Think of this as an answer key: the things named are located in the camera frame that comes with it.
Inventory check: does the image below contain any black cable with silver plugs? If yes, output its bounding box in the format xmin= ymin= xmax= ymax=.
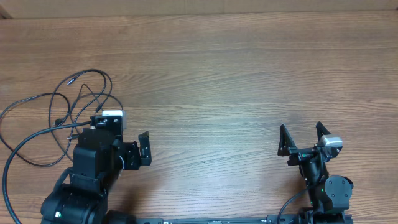
xmin=0 ymin=68 xmax=108 ymax=167

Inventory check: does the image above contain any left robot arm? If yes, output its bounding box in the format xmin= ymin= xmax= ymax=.
xmin=40 ymin=115 xmax=152 ymax=224

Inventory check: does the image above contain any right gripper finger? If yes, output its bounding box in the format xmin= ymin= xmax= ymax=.
xmin=277 ymin=124 xmax=298 ymax=156
xmin=316 ymin=121 xmax=331 ymax=143

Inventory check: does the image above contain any black USB-A cable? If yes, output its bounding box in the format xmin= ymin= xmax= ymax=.
xmin=48 ymin=68 xmax=113 ymax=161

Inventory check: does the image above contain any short black USB cable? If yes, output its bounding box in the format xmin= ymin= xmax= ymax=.
xmin=54 ymin=83 xmax=124 ymax=127

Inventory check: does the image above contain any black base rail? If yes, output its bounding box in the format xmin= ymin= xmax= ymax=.
xmin=136 ymin=214 xmax=354 ymax=224

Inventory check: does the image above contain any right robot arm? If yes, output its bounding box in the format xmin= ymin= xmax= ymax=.
xmin=276 ymin=122 xmax=354 ymax=223

